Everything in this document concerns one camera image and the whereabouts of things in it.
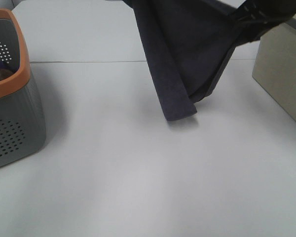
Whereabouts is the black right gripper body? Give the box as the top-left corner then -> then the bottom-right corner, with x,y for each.
228,0 -> 296,47

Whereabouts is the dark grey towel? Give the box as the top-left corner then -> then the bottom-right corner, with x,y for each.
126,0 -> 238,121

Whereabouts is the beige storage bin grey rim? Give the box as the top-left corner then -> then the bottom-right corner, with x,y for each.
252,15 -> 296,121

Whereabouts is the grey perforated basket orange rim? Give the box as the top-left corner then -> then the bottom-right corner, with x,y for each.
0,8 -> 46,167

